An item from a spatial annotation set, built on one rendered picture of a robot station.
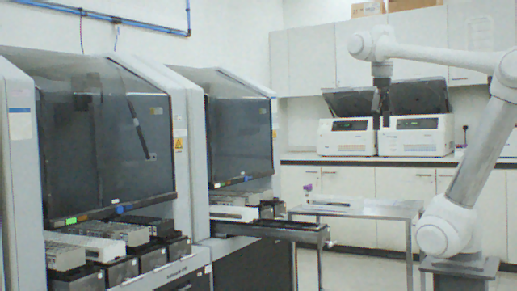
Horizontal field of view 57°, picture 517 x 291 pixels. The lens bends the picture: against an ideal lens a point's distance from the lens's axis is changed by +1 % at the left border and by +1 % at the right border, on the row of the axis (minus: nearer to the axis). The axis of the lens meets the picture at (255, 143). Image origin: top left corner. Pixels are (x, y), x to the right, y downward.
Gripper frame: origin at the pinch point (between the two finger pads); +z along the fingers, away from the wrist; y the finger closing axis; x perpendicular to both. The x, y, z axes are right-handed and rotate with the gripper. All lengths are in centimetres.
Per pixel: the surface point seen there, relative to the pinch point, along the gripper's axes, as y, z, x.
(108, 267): -91, 42, 65
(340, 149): 215, 41, 103
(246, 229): -22, 47, 54
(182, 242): -54, 44, 65
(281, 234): -21, 46, 37
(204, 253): -40, 53, 64
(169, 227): -53, 40, 72
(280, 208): 31, 50, 66
